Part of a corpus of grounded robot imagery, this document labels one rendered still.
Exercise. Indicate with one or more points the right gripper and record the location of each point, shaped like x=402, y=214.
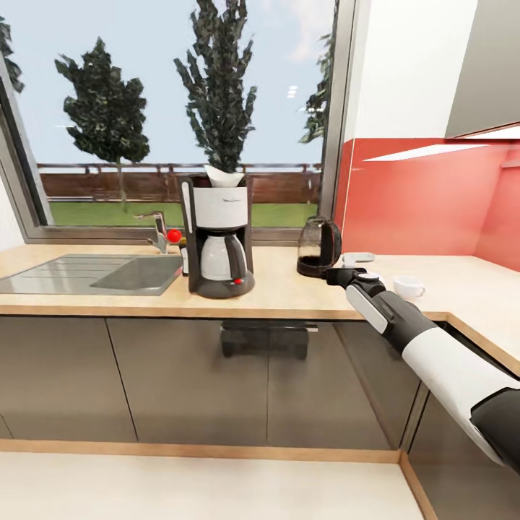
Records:
x=335, y=276

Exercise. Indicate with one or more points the paper coffee filter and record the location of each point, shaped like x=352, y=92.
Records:
x=223, y=180

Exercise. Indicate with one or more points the fixed window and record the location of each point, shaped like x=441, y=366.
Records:
x=103, y=103

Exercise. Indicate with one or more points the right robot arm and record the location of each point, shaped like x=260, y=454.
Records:
x=482, y=399

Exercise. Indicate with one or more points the drop in sink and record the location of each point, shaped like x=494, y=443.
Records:
x=104, y=274

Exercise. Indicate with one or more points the coffee cup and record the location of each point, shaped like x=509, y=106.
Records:
x=407, y=287

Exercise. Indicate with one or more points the electric kettle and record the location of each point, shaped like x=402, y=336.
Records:
x=320, y=246

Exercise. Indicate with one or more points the coffee maker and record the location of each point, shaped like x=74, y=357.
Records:
x=217, y=224

